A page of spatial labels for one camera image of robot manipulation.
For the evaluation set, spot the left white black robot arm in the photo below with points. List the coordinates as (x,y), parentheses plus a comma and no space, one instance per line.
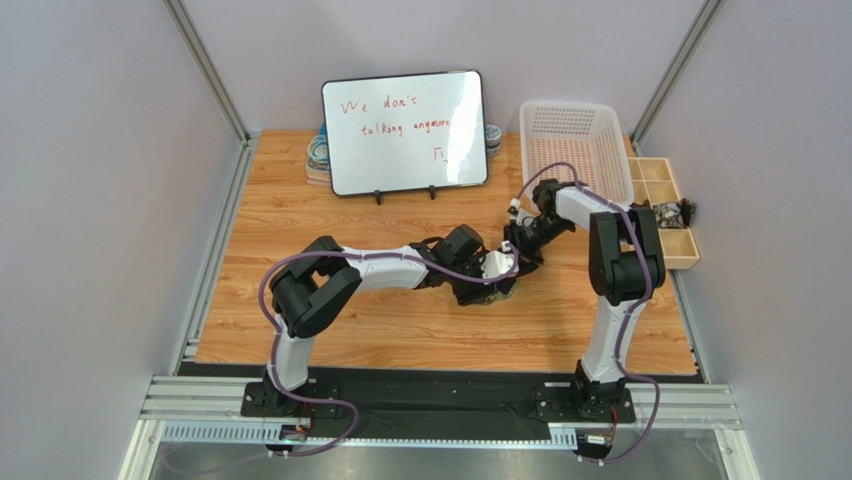
(302,295)

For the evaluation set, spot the left aluminium frame post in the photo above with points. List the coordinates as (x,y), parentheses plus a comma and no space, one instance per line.
(205,64)

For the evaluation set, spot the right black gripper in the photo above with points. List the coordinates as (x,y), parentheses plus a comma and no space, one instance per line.
(522,242)

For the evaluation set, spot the whiteboard with red writing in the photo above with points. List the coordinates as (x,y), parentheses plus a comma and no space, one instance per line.
(403,133)

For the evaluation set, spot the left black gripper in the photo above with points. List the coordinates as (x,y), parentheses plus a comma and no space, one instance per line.
(475,288)

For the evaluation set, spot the blue tape roll stack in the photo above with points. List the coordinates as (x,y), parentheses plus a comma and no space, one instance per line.
(317,167)

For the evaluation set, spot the aluminium front rail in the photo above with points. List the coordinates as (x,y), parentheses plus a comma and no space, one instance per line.
(218,422)

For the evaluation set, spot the white perforated plastic basket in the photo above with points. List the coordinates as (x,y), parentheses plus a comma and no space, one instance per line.
(587,136)

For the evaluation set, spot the green floral patterned tie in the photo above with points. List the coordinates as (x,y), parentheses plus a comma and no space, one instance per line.
(499,296)

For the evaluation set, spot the aluminium frame post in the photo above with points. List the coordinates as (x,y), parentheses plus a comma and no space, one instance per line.
(693,38)
(205,64)

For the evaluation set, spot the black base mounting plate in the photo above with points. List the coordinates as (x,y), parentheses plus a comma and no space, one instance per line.
(428,404)

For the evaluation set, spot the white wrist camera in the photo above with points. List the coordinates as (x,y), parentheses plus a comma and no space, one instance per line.
(518,215)
(500,263)

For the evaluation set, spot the patterned rolled tie in box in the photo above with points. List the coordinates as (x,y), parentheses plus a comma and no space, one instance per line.
(675,215)

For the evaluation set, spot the right aluminium frame post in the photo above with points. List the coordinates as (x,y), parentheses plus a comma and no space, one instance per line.
(693,38)

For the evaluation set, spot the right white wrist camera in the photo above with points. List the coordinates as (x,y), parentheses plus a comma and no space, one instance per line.
(518,215)

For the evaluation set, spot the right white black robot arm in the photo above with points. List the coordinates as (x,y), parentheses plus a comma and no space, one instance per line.
(625,266)

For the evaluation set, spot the blue white patterned jar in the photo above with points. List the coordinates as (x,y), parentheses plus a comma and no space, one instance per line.
(493,140)

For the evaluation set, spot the wooden compartment organizer box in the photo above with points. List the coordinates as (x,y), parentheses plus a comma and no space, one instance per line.
(654,183)

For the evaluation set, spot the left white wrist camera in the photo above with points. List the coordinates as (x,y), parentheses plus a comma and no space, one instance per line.
(500,263)

